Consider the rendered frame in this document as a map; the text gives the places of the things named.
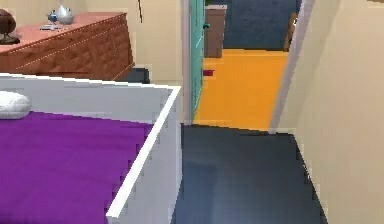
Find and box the brown cabinet with pale top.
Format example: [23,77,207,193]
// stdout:
[203,4,228,59]

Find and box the small blue round ornament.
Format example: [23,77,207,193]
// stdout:
[47,9,60,24]

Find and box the flat grey remote control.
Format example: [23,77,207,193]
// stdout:
[39,23,62,32]

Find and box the white pillow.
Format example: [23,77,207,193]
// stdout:
[0,90,33,120]

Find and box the brown chest of drawers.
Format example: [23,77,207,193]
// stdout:
[0,11,136,82]

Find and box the silver teardrop vase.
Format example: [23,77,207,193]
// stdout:
[55,4,75,26]

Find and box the teal room door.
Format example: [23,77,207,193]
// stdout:
[189,0,207,122]

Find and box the white bed with purple cover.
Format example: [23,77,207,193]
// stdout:
[0,72,184,224]

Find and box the dark brown round lamp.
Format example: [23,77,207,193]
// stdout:
[0,8,22,46]

